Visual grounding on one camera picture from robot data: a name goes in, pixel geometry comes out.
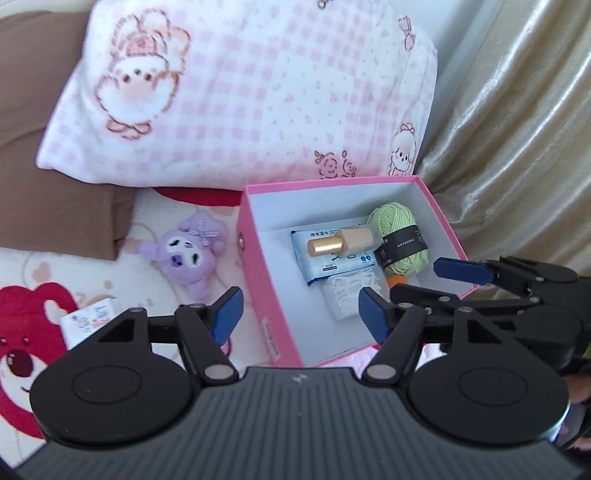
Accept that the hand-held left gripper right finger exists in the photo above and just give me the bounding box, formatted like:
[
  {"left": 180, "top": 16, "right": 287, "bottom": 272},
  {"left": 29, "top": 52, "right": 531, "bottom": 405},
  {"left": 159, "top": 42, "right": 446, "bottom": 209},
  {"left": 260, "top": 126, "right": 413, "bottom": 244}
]
[{"left": 358, "top": 286, "right": 486, "bottom": 384}]

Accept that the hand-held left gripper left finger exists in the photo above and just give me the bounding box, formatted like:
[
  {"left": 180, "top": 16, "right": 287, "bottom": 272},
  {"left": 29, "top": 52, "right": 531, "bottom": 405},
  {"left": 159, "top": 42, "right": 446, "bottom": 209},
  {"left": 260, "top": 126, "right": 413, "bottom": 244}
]
[{"left": 97, "top": 286, "right": 245, "bottom": 385}]

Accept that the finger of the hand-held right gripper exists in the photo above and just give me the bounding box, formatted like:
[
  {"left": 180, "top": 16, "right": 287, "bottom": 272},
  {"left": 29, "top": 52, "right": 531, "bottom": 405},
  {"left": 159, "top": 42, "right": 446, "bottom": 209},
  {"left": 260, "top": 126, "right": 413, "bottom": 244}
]
[
  {"left": 434, "top": 256, "right": 581, "bottom": 297},
  {"left": 390, "top": 283, "right": 544, "bottom": 325}
]

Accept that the pink storage box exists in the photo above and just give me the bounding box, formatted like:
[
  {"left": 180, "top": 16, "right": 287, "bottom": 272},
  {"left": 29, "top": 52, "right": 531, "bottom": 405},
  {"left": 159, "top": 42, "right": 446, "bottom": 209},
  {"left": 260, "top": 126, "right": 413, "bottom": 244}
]
[{"left": 235, "top": 174, "right": 481, "bottom": 367}]

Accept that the clear floss pick box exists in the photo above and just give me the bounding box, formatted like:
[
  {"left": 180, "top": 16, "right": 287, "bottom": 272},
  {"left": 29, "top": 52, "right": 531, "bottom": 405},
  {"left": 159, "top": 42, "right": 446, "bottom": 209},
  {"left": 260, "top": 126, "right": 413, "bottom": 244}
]
[{"left": 321, "top": 270, "right": 384, "bottom": 321}]

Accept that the blue white wet wipes pack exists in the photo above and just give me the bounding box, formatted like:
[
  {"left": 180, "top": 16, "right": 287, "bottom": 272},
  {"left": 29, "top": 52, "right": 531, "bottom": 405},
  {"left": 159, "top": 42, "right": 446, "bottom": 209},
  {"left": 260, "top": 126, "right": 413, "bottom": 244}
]
[{"left": 291, "top": 228, "right": 382, "bottom": 287}]

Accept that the gold cap foundation bottle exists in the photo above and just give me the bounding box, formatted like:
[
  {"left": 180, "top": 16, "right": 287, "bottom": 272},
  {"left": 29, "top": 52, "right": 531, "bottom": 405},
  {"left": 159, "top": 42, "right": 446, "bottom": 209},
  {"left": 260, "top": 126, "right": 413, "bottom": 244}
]
[{"left": 307, "top": 225, "right": 377, "bottom": 258}]

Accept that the green yarn ball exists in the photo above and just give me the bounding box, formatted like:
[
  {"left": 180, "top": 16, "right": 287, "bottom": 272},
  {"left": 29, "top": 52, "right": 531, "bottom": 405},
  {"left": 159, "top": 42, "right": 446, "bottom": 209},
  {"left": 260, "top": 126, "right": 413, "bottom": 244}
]
[{"left": 367, "top": 202, "right": 430, "bottom": 278}]

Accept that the person's right hand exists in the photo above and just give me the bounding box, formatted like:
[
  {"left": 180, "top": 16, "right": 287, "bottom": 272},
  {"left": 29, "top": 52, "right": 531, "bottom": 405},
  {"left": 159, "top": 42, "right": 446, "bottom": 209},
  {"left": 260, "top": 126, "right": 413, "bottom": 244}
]
[{"left": 566, "top": 373, "right": 591, "bottom": 405}]

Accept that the purple plush toy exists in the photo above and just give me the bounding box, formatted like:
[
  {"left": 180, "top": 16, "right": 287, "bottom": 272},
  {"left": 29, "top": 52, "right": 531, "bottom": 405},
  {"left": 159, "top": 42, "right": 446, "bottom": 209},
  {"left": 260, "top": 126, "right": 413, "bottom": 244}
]
[{"left": 137, "top": 209, "right": 228, "bottom": 303}]

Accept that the white tissue pack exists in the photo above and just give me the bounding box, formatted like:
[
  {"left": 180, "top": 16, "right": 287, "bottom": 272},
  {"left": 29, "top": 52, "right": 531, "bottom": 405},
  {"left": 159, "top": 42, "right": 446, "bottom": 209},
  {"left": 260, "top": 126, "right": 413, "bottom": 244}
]
[{"left": 60, "top": 299, "right": 117, "bottom": 350}]

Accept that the golden curtain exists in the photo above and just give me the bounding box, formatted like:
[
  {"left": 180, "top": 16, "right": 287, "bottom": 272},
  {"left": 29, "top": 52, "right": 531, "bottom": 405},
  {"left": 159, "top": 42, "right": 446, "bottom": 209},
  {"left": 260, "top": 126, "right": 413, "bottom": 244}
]
[{"left": 416, "top": 0, "right": 591, "bottom": 278}]

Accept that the bear printed blanket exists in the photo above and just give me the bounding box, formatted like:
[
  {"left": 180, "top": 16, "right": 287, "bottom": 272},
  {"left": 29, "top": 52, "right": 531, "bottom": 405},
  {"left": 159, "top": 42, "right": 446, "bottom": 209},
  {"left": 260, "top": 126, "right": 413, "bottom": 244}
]
[{"left": 0, "top": 185, "right": 446, "bottom": 467}]

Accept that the brown pillow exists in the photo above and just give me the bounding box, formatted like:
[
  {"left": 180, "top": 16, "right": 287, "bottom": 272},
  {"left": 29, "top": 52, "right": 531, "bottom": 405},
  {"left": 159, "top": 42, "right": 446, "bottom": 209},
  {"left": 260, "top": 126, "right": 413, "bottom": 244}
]
[{"left": 0, "top": 10, "right": 137, "bottom": 261}]

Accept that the pink checked pillow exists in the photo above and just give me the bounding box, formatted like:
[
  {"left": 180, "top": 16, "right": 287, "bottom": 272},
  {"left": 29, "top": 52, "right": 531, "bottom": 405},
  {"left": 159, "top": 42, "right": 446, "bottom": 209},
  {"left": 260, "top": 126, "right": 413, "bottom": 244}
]
[{"left": 36, "top": 0, "right": 439, "bottom": 190}]

